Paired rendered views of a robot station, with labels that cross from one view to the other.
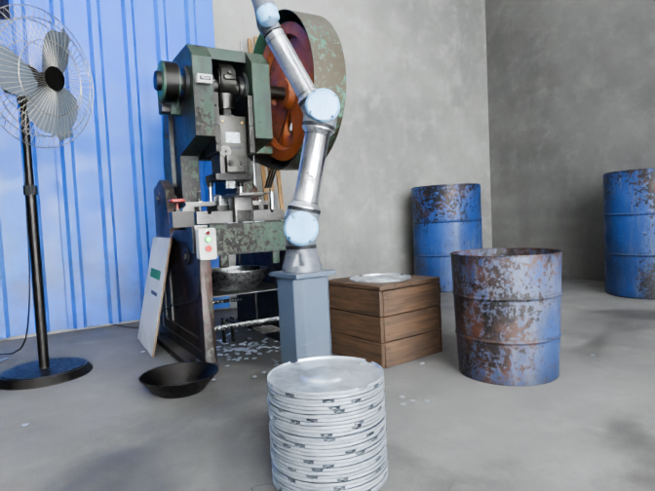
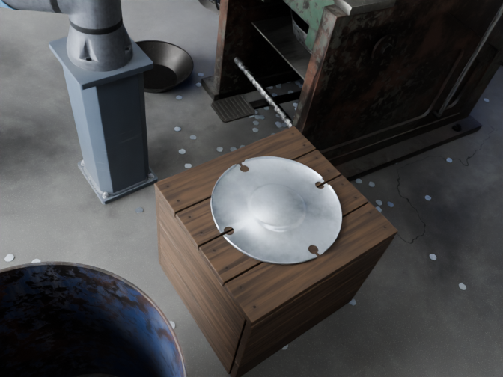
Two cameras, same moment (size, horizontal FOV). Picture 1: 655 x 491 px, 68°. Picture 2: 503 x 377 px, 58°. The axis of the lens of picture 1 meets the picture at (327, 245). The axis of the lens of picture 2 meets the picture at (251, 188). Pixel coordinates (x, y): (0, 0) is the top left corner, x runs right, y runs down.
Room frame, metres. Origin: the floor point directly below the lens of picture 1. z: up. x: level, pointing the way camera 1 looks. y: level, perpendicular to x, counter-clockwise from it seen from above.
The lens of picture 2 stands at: (2.15, -0.85, 1.13)
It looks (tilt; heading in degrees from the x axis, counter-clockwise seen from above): 50 degrees down; 82
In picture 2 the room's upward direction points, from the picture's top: 12 degrees clockwise
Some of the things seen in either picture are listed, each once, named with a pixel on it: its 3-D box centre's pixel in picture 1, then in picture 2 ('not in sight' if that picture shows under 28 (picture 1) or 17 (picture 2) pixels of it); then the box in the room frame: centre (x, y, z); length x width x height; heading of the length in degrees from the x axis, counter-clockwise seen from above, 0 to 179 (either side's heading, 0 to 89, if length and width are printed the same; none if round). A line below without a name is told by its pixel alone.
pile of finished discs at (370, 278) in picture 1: (380, 278); (277, 206); (2.30, -0.24, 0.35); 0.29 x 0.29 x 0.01
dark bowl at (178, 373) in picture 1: (180, 381); (153, 70); (1.89, 0.60, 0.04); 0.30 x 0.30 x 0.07
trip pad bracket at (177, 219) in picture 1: (182, 231); not in sight; (2.15, 0.63, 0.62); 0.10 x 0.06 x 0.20; 121
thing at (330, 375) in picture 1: (325, 373); not in sight; (1.21, 0.02, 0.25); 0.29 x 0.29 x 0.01
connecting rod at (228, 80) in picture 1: (224, 98); not in sight; (2.51, 0.48, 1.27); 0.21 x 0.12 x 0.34; 31
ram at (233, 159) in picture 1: (230, 144); not in sight; (2.48, 0.46, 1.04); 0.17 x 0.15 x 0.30; 31
